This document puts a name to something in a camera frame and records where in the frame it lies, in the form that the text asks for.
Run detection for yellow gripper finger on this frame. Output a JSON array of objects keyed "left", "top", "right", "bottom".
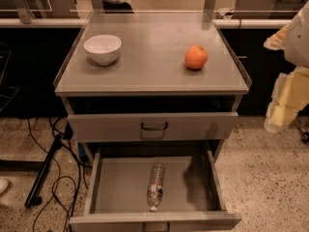
[
  {"left": 264, "top": 67, "right": 309, "bottom": 132},
  {"left": 264, "top": 25, "right": 289, "bottom": 50}
]

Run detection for clear plastic water bottle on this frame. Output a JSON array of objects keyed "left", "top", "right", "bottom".
[{"left": 147, "top": 162, "right": 165, "bottom": 212}]

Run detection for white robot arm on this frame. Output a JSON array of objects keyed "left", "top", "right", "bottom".
[{"left": 264, "top": 2, "right": 309, "bottom": 132}]

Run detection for grey drawer cabinet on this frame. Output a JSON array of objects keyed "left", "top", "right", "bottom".
[{"left": 53, "top": 11, "right": 253, "bottom": 232}]

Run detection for open middle drawer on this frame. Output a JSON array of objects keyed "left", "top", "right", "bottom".
[{"left": 70, "top": 149, "right": 241, "bottom": 232}]

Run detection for closed top drawer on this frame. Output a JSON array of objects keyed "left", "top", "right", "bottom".
[{"left": 68, "top": 112, "right": 238, "bottom": 142}]

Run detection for orange fruit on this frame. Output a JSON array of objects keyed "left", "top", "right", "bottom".
[{"left": 184, "top": 44, "right": 209, "bottom": 70}]

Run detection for white ceramic bowl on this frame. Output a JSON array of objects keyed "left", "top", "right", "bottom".
[{"left": 84, "top": 35, "right": 122, "bottom": 66}]

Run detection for black floor stand bar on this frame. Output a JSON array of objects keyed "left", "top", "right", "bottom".
[{"left": 24, "top": 134, "right": 62, "bottom": 209}]

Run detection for white rail counter edge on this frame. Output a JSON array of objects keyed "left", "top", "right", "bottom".
[{"left": 0, "top": 18, "right": 291, "bottom": 29}]

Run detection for black floor cables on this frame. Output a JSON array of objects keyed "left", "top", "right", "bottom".
[{"left": 26, "top": 116, "right": 93, "bottom": 232}]

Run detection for grey metal post left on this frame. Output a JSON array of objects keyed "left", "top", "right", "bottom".
[{"left": 13, "top": 0, "right": 34, "bottom": 24}]

